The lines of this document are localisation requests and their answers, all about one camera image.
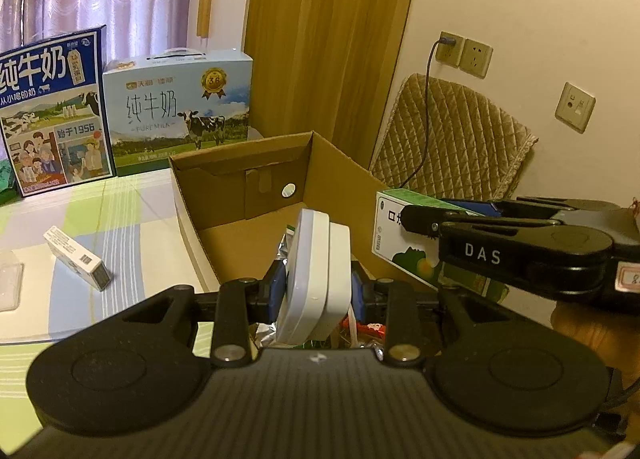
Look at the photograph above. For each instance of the white medicine box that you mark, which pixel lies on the white medicine box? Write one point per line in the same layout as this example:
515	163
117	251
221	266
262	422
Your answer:
77	258

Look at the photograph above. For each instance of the quilted tan chair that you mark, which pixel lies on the quilted tan chair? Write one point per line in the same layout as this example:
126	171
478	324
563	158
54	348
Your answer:
446	140

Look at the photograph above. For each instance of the brown cardboard box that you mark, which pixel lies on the brown cardboard box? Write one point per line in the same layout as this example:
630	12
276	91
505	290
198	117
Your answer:
238	205

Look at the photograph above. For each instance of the blue cartoon milk carton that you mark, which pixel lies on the blue cartoon milk carton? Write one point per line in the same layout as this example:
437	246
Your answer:
53	120

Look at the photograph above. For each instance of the wooden door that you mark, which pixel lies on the wooden door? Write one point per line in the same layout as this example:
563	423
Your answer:
324	66

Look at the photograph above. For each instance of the clear plastic box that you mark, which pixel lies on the clear plastic box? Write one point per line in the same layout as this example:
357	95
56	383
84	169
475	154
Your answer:
11	274

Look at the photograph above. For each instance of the person's hand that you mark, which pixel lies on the person's hand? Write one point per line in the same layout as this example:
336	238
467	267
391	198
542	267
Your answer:
615	338

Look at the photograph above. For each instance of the wall power socket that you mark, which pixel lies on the wall power socket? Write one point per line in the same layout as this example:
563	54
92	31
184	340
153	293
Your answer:
449	49

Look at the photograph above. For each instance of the light blue milk carton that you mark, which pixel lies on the light blue milk carton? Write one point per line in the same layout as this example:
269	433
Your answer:
159	106

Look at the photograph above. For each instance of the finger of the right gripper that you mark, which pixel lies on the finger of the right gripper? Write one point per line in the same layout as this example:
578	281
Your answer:
480	206
421	220

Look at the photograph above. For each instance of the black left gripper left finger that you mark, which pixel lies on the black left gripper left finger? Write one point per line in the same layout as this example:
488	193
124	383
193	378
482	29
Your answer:
240	304

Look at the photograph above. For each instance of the green white spray box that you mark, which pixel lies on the green white spray box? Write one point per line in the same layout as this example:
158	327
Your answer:
418	255

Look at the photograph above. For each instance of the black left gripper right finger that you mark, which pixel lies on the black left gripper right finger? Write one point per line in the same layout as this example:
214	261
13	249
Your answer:
391	303

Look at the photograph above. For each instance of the low wall outlet plate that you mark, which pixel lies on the low wall outlet plate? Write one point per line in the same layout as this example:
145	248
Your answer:
575	107

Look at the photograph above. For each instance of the white power adapter plug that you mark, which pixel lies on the white power adapter plug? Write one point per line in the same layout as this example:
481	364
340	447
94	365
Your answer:
318	280

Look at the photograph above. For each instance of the green snack bag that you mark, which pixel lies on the green snack bag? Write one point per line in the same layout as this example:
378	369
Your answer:
8	183

